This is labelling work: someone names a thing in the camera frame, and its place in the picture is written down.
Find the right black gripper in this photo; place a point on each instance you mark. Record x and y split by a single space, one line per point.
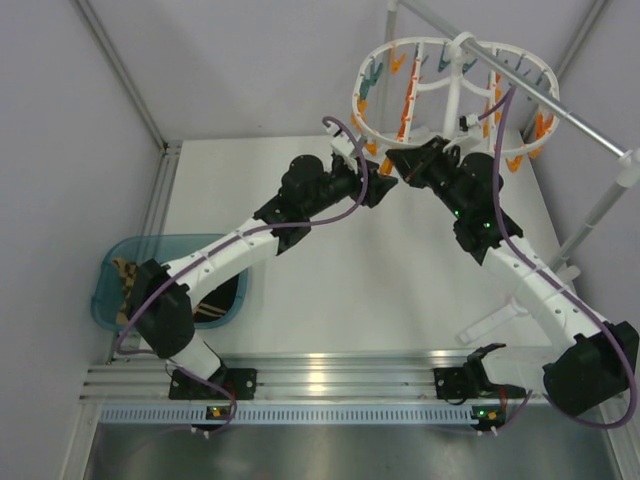
413 164

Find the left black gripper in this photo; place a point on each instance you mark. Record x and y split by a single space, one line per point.
376 184

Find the orange clothes peg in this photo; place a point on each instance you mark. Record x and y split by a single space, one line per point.
372 148
513 164
386 167

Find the white round clip hanger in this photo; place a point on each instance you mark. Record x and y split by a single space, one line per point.
412 89

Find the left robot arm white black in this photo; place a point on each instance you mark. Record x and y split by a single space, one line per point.
164 295

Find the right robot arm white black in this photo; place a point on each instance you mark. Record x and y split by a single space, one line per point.
589 360

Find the white rack base foot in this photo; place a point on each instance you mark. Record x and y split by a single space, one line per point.
512 309

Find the black striped sock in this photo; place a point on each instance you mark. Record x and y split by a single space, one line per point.
216 305

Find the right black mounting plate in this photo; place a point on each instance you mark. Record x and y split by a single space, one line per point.
454 385

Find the black mounting plate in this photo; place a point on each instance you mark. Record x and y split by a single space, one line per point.
241 383
454 385

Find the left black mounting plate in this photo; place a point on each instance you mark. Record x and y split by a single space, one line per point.
241 383

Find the brown checkered sock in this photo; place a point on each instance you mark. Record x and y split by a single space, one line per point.
127 273

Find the teal plastic basket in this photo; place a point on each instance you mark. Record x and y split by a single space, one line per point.
107 296

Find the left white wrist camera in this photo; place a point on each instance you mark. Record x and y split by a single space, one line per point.
345 154

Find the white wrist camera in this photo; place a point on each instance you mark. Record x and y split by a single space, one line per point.
470 133
345 154

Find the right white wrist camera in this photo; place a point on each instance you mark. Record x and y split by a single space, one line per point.
470 133

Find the silver hanging rail rod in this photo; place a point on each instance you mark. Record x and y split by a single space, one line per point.
626 157

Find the aluminium rail frame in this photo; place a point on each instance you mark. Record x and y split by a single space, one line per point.
360 309

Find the perforated grey cable duct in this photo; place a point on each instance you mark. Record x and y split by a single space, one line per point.
305 414

